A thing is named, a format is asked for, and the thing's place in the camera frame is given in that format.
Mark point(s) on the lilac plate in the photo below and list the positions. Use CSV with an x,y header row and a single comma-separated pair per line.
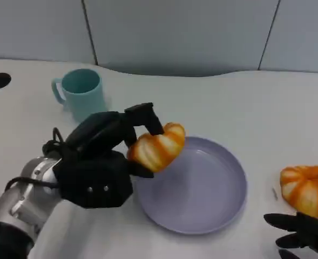
x,y
199,194

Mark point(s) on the orange and white bread roll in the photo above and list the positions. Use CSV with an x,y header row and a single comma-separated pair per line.
x,y
156,149
307,189

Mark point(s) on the pale green mug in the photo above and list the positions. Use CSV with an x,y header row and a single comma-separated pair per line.
x,y
86,101

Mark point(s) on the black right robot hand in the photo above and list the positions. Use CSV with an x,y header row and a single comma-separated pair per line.
x,y
314,232

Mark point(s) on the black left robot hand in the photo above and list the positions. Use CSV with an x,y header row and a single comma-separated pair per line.
x,y
94,172

